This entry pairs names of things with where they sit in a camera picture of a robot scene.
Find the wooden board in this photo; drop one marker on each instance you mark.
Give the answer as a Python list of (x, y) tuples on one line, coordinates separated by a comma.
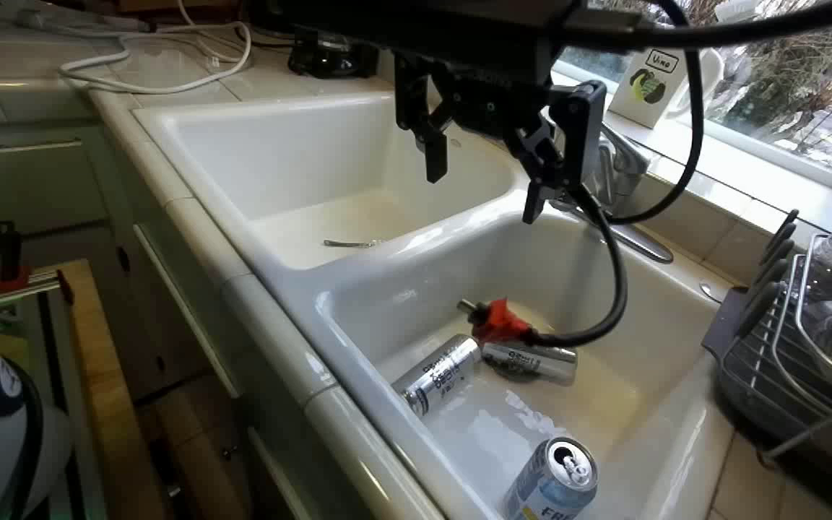
[(98, 385)]

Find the window with white frame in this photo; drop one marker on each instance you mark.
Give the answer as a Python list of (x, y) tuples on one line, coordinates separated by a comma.
[(800, 88)]

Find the blue and silver can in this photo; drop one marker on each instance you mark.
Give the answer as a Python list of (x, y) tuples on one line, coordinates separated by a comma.
[(550, 485)]

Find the silver can with black print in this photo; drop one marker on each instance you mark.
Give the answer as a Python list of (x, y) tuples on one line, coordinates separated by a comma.
[(440, 372)]

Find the red clamp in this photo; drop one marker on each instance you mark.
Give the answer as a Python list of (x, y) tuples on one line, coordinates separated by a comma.
[(8, 254)]

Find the plain silver can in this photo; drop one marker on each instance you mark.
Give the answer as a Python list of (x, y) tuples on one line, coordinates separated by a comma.
[(535, 358)]

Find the white double basin sink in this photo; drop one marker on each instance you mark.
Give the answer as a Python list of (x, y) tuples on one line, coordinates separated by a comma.
[(271, 153)]

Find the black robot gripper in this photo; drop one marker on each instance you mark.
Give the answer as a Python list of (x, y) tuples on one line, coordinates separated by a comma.
[(473, 39)]

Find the white kitchen cabinet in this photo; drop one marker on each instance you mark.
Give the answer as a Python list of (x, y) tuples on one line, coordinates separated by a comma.
[(11, 182)]

